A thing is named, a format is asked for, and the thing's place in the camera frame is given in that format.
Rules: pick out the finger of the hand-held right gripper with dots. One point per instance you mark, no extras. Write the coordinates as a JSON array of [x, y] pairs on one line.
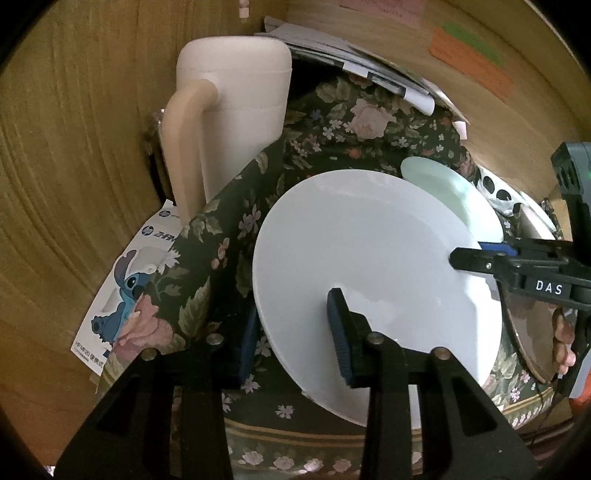
[[498, 248], [485, 265]]

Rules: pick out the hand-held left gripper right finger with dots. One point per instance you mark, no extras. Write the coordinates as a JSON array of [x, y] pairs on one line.
[[338, 330]]

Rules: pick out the person's right forearm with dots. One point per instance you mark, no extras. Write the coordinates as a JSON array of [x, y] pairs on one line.
[[582, 406]]

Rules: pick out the beige plastic kettle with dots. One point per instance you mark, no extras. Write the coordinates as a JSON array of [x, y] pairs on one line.
[[240, 101]]

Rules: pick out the person's right hand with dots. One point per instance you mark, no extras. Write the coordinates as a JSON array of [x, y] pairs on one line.
[[564, 339]]

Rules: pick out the pale green bowl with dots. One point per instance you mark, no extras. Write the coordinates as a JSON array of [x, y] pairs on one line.
[[452, 194]]

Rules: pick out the orange sticky note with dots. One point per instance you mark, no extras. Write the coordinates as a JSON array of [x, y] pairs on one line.
[[475, 69]]

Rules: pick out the white plate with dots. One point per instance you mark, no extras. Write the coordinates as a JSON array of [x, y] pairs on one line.
[[369, 249]]

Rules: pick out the stack of white papers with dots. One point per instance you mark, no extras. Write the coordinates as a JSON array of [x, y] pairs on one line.
[[323, 46]]

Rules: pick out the green sticky note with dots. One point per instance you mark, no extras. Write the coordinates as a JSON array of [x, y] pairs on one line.
[[480, 44]]

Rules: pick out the dark floral tablecloth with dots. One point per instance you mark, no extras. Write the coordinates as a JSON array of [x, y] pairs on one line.
[[304, 138]]

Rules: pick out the pink sticky note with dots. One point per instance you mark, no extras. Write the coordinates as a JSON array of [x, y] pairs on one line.
[[383, 9]]

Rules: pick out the black and white patterned bowl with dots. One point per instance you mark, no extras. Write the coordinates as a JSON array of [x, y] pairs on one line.
[[496, 191]]

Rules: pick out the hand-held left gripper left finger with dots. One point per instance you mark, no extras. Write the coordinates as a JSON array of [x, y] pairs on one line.
[[249, 344]]

